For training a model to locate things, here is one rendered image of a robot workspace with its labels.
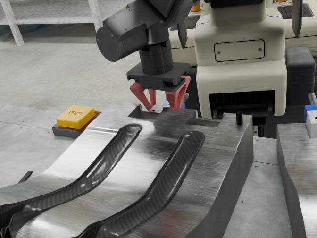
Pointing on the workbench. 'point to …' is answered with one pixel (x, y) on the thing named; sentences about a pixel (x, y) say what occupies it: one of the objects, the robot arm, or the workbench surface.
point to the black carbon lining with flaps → (126, 221)
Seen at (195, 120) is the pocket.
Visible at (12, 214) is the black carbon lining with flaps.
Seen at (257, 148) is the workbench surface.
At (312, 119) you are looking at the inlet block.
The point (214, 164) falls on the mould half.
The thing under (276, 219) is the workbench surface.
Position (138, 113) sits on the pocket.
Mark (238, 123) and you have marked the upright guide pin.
